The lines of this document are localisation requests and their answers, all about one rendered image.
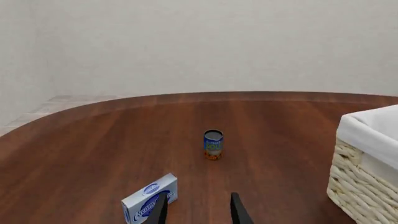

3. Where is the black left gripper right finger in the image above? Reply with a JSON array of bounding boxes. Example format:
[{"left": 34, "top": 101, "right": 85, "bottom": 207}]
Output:
[{"left": 230, "top": 192, "right": 256, "bottom": 224}]

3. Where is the blue soup tin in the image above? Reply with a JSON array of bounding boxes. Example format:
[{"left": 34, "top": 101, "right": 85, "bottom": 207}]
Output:
[{"left": 203, "top": 129, "right": 224, "bottom": 162}]

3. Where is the blue and white cream cheese box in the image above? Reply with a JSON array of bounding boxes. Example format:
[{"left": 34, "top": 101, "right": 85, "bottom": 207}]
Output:
[{"left": 121, "top": 172, "right": 178, "bottom": 223}]

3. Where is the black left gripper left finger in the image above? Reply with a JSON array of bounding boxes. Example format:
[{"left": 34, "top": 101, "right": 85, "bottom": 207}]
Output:
[{"left": 145, "top": 192, "right": 169, "bottom": 224}]

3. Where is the white wicker basket with liner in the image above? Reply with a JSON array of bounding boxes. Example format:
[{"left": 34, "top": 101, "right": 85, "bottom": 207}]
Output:
[{"left": 326, "top": 103, "right": 398, "bottom": 224}]

